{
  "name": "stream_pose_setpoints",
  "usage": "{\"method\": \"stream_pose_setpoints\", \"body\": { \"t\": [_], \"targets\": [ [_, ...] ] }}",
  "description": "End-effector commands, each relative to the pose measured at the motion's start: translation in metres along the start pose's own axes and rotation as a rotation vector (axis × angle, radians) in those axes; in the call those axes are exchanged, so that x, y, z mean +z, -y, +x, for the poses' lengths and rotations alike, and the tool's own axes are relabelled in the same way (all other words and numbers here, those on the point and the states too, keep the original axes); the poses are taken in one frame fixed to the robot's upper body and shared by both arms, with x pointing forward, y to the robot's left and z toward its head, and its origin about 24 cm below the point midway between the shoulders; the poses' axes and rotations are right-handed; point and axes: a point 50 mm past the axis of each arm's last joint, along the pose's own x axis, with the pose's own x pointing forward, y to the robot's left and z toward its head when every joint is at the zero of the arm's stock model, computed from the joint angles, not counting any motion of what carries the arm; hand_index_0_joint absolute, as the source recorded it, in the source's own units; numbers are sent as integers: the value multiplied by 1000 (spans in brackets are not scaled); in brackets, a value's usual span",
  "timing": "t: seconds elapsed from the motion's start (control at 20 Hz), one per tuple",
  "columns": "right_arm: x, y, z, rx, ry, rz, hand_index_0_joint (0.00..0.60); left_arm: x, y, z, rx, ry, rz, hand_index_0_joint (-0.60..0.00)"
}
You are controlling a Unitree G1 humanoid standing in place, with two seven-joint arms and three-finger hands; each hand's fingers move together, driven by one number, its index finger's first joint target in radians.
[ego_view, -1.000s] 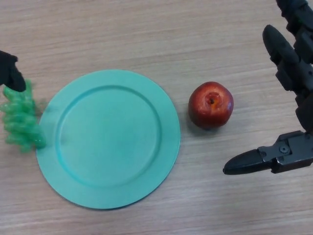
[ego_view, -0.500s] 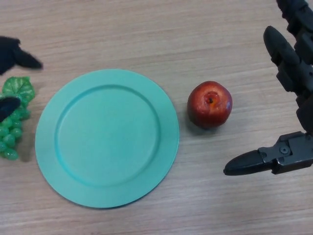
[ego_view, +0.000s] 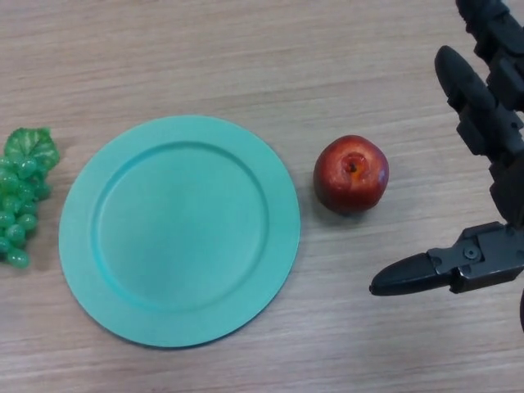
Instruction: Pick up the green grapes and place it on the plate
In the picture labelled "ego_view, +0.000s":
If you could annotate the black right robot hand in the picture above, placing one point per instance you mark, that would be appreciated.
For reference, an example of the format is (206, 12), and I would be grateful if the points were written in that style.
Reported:
(501, 131)

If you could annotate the green grape bunch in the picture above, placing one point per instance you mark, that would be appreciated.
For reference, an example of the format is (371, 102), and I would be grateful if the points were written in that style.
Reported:
(20, 192)

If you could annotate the round teal plate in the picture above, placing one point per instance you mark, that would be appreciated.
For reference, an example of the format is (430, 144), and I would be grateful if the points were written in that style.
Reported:
(180, 233)

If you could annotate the red apple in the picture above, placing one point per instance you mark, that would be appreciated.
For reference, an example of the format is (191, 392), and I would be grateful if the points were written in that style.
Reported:
(350, 176)

